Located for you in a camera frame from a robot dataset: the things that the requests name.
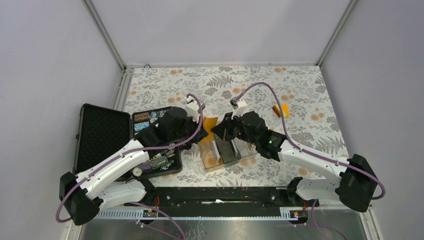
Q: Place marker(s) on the tan leather card holder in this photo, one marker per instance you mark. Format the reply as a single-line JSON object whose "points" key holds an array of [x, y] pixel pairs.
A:
{"points": [[208, 124]]}

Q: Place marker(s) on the black poker chip case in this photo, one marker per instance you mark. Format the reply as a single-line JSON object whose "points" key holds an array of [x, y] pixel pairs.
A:
{"points": [[103, 131]]}

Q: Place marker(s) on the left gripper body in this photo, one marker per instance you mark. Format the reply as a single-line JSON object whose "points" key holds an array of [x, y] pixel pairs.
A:
{"points": [[190, 128]]}

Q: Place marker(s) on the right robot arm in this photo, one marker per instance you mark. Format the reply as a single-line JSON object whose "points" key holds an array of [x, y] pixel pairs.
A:
{"points": [[348, 180]]}

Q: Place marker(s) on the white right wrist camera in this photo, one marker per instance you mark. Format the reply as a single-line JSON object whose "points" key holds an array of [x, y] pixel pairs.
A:
{"points": [[239, 106]]}

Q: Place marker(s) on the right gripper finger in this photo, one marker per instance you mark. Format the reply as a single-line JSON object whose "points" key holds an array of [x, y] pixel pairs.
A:
{"points": [[223, 130], [228, 118]]}

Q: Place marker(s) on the black card stack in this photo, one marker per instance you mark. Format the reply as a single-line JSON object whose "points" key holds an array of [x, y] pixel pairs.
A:
{"points": [[234, 148]]}

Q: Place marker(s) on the white card stack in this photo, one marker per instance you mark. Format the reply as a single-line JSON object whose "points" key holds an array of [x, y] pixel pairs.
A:
{"points": [[215, 151]]}

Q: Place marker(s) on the amber transparent card box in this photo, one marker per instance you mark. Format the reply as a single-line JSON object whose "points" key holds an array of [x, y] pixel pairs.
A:
{"points": [[208, 160]]}

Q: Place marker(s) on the smoky black card box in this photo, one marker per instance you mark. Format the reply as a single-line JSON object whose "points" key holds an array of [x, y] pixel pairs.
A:
{"points": [[226, 152]]}

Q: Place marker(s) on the floral table mat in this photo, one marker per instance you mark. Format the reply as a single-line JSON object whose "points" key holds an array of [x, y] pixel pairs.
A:
{"points": [[312, 121]]}

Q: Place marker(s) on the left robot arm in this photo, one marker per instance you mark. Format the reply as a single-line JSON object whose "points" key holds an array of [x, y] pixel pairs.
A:
{"points": [[82, 196]]}

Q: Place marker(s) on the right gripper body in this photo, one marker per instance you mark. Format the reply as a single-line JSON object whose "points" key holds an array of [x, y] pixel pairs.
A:
{"points": [[239, 131]]}

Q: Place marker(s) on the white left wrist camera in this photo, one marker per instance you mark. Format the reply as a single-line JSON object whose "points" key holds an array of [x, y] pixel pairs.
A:
{"points": [[192, 108]]}

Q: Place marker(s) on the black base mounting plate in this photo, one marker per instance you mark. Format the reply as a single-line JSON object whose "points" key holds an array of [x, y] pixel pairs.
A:
{"points": [[221, 202]]}

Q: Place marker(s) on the clear transparent card box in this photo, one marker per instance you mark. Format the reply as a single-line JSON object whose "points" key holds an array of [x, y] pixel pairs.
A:
{"points": [[245, 149]]}

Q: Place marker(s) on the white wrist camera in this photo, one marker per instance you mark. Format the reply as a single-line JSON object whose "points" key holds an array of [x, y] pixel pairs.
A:
{"points": [[239, 106], [192, 108]]}

